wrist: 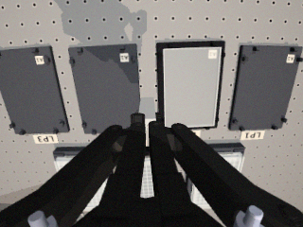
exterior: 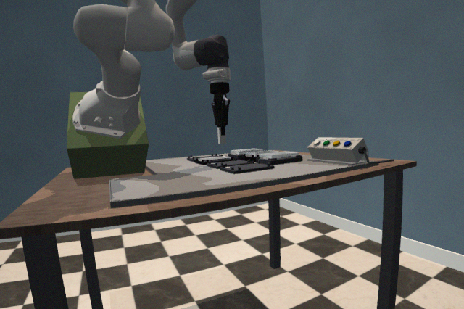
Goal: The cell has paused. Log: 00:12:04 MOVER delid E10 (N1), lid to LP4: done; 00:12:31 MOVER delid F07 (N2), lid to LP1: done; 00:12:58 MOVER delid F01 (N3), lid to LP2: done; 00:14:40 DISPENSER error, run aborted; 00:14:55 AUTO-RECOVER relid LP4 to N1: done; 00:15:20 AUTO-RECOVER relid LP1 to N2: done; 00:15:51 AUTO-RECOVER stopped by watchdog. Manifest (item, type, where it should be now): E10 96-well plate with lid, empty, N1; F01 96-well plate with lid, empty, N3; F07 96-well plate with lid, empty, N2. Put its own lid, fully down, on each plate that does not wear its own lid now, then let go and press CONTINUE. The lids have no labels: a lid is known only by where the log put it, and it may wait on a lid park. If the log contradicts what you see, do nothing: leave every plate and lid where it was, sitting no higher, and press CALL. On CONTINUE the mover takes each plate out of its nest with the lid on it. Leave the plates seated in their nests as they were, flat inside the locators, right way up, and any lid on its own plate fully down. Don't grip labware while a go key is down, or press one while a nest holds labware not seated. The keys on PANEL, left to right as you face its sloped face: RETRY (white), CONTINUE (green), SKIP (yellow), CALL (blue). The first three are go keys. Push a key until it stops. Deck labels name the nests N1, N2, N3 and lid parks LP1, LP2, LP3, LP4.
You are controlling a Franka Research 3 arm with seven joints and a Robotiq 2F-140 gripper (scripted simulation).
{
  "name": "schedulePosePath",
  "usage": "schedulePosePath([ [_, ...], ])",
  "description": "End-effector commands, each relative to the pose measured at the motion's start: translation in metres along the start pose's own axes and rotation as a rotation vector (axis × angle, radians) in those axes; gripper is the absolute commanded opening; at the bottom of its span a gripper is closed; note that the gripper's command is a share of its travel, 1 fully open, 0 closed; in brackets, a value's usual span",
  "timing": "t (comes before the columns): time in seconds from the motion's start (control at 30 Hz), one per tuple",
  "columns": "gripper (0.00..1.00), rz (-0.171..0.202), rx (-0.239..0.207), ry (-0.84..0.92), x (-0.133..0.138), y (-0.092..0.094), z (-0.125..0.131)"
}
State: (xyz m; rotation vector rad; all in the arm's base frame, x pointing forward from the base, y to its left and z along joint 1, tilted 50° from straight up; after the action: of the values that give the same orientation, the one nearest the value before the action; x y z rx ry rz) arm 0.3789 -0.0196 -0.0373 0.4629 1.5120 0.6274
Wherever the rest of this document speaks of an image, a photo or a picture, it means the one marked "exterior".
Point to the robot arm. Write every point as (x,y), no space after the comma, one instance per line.
(114,104)

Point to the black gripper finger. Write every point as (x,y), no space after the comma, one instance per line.
(222,118)
(215,111)

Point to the grey button panel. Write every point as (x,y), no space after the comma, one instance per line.
(349,151)

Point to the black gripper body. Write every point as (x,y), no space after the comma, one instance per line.
(219,89)

